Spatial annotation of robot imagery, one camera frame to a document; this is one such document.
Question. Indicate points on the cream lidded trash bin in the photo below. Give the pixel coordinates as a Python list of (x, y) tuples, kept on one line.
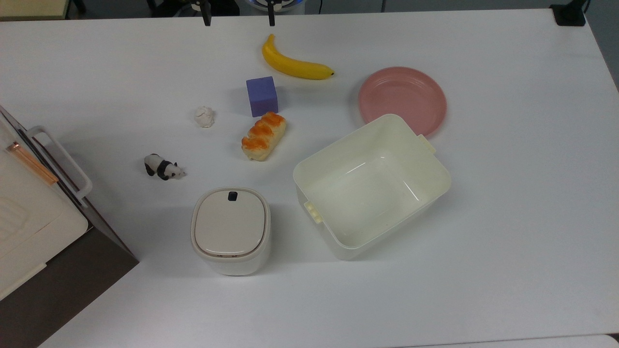
[(229, 227)]

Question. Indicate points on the panda toy figure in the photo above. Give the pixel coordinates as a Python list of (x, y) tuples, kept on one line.
[(162, 168)]

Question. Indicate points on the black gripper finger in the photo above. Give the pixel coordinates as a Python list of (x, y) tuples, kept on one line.
[(272, 14), (207, 14)]

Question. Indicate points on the cream open plastic box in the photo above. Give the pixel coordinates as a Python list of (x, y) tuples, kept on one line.
[(367, 193)]

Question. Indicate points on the pink plate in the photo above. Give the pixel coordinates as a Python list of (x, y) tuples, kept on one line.
[(401, 94)]

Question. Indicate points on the orange glazed bread loaf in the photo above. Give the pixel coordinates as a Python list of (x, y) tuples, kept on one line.
[(263, 136)]

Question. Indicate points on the cream storage box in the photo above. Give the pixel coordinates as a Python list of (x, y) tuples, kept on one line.
[(29, 227)]

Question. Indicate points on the yellow banana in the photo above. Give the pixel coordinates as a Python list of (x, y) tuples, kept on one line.
[(290, 66)]

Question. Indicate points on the black table clamp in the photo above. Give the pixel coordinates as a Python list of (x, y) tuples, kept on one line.
[(568, 14)]

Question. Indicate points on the crumpled white paper ball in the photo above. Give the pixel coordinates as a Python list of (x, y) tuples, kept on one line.
[(204, 117)]

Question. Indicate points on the purple cube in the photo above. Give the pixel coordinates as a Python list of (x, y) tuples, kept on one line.
[(262, 96)]

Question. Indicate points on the beige desk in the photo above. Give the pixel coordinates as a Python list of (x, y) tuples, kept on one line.
[(29, 7)]

